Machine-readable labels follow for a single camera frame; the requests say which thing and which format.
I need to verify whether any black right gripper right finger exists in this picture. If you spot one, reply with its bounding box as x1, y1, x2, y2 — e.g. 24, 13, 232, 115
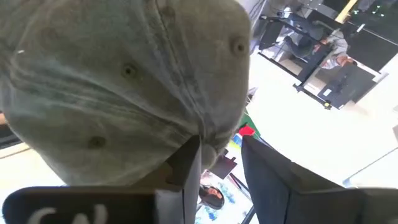
241, 135, 398, 224

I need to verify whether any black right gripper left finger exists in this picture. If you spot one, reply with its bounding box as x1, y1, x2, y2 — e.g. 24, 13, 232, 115
1, 135, 203, 224

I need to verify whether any grey baseball cap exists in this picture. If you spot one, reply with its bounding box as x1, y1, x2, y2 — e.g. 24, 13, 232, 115
0, 0, 252, 187

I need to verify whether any printed picture with face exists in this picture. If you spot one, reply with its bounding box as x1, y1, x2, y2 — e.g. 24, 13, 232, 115
195, 170, 254, 224

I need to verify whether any black square plate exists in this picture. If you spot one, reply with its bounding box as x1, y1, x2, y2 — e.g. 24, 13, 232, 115
210, 154, 238, 180

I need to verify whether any red block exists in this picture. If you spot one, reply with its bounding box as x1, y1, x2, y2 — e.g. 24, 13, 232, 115
238, 124, 256, 137

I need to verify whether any green board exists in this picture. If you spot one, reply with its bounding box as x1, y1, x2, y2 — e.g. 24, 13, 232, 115
241, 111, 262, 139

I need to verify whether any black flat panel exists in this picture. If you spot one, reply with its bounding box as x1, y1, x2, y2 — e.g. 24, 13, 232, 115
317, 63, 377, 110

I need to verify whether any person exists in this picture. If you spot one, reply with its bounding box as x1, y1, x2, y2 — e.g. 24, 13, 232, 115
313, 27, 358, 70

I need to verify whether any yellow beam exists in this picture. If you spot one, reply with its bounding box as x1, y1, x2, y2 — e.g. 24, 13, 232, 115
334, 0, 359, 24

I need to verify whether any black desk frame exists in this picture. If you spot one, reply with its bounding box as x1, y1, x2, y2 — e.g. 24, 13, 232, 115
257, 14, 334, 110

